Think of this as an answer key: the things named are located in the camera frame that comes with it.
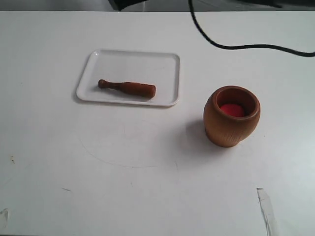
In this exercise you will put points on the brown wooden pestle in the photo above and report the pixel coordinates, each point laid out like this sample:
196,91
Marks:
131,88

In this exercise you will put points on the brown wooden mortar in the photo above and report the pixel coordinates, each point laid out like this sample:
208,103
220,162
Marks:
225,130

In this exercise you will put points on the red object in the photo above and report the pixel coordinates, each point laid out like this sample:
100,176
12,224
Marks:
234,110

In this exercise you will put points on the white rectangular plastic tray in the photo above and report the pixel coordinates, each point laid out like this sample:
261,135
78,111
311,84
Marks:
158,69

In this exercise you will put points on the clear tape strip right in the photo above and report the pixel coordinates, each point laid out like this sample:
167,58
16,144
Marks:
267,212

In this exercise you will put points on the clear tape piece left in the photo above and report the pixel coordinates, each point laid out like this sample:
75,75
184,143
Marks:
3,218

